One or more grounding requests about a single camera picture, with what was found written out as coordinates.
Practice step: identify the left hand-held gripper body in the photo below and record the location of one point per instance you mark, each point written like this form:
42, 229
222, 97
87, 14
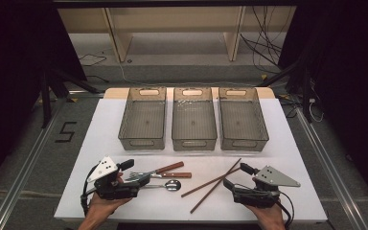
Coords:
103, 171

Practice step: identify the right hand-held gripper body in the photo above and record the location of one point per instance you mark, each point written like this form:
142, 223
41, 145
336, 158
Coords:
276, 179

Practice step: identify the shiny metal spoon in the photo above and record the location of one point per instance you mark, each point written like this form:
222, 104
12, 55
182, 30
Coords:
172, 185

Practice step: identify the smoky transparent plastic bin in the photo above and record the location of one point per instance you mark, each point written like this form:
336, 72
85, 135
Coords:
242, 123
143, 123
194, 123

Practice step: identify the person's left hand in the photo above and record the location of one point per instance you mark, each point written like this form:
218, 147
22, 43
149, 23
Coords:
103, 206

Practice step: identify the person's right hand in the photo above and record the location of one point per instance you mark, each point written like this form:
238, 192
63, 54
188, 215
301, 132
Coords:
270, 214

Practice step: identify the white table cover sheet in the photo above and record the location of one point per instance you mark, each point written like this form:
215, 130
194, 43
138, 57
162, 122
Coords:
188, 204

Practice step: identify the black tripod stand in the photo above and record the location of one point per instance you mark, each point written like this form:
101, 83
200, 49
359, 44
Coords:
302, 83
49, 92

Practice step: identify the dark curtain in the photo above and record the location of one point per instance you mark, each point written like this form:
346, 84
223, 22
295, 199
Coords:
348, 80
12, 80

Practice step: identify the light wooden shelf unit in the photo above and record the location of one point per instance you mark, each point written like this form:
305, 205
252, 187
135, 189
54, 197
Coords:
175, 19

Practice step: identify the aluminium floor rail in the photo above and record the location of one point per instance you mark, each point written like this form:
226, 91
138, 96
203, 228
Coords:
329, 163
22, 172

